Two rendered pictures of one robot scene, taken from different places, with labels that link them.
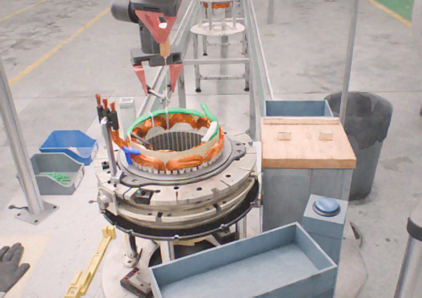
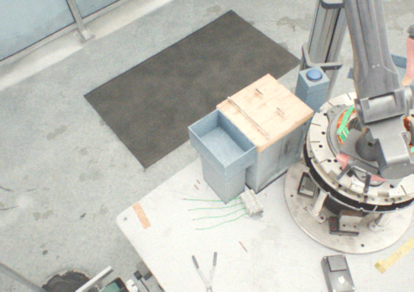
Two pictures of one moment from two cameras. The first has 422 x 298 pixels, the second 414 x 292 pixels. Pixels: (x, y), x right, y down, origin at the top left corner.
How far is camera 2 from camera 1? 1.47 m
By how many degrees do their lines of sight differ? 85
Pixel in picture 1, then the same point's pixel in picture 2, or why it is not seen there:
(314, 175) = not seen: hidden behind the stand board
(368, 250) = (69, 261)
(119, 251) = (385, 236)
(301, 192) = not seen: hidden behind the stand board
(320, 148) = (272, 92)
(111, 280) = (403, 217)
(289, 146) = (286, 107)
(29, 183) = not seen: outside the picture
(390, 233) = (34, 254)
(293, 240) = (349, 76)
